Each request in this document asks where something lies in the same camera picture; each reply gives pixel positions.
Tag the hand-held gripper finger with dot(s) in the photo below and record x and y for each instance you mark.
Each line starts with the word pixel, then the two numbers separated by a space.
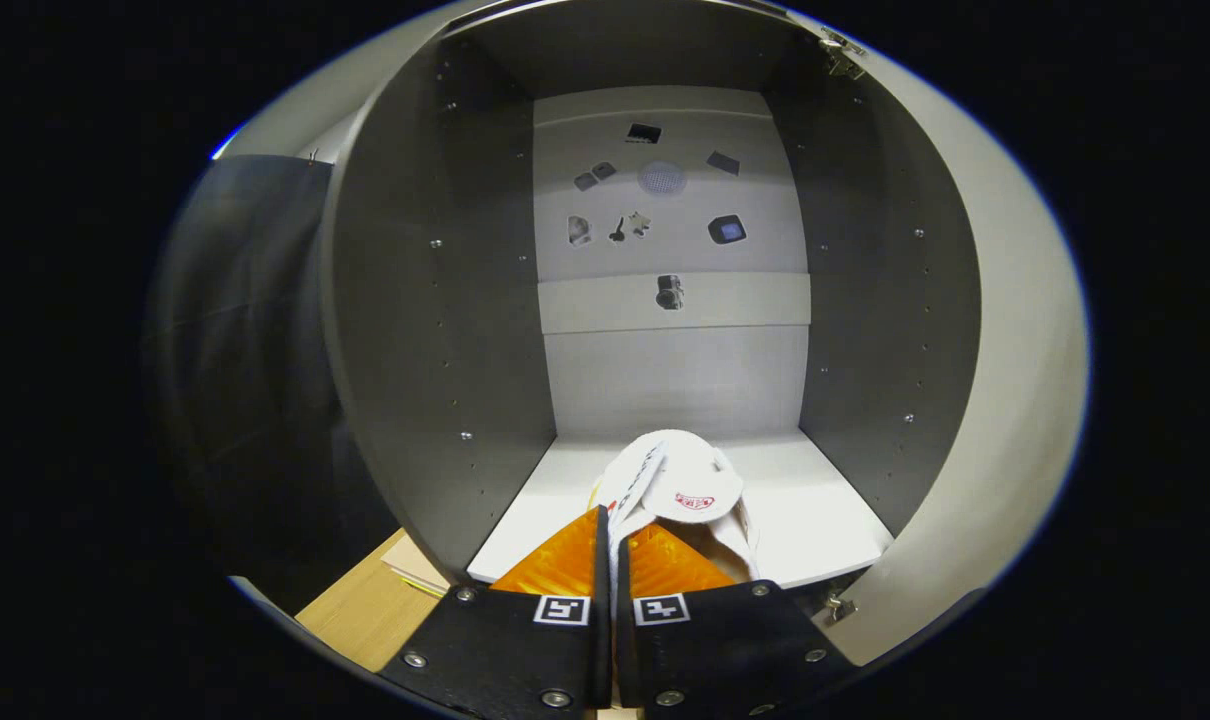
pixel 624 650
pixel 603 620

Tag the white shoe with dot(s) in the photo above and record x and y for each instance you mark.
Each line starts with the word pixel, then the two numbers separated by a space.
pixel 680 470

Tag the grey shoe cabinet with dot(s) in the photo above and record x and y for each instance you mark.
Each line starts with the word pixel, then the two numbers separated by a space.
pixel 665 380

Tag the stack of books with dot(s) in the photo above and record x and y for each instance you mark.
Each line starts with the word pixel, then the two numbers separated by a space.
pixel 420 568

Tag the black backdrop cloth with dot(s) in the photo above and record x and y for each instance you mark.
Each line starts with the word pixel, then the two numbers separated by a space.
pixel 245 400

